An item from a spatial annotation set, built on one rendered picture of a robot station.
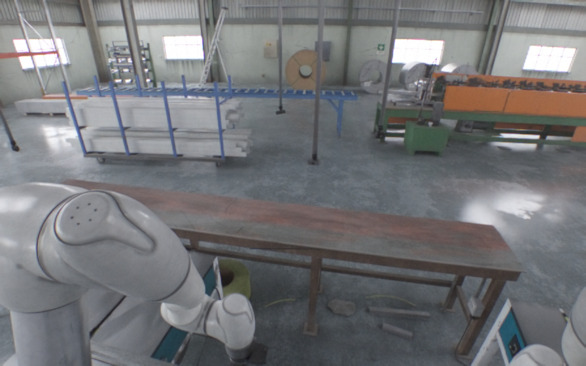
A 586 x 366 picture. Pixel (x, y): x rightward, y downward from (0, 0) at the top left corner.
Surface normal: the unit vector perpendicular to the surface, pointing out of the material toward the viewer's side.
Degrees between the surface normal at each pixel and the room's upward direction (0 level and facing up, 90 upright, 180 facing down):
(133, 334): 0
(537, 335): 0
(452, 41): 90
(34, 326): 75
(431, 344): 0
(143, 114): 90
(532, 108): 90
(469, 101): 90
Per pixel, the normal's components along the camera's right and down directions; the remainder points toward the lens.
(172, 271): 0.92, 0.25
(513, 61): -0.07, 0.46
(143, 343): 0.01, -0.89
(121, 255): 0.67, 0.31
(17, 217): -0.10, -0.41
